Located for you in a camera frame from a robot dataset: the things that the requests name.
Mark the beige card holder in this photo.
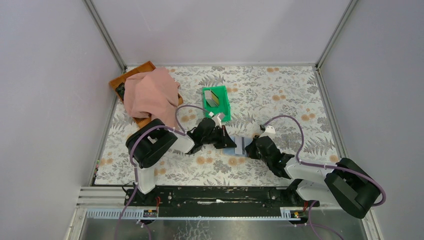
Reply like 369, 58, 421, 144
222, 135, 253, 157

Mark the green plastic bin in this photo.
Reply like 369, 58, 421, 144
201, 85, 232, 122

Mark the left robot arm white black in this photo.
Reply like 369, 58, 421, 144
125, 117, 237, 194

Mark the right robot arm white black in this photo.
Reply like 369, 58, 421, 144
244, 136, 386, 219

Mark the pink cloth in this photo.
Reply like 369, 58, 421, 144
123, 67, 180, 128

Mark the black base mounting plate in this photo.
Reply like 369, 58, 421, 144
123, 185, 312, 217

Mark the brown wooden tray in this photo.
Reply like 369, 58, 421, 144
109, 61, 183, 128

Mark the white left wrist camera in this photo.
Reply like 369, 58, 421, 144
208, 112, 226, 128

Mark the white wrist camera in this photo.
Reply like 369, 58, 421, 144
259, 125, 276, 139
208, 112, 226, 128

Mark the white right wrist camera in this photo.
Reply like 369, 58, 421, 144
259, 125, 276, 139

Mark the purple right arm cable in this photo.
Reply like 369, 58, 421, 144
259, 114, 387, 208

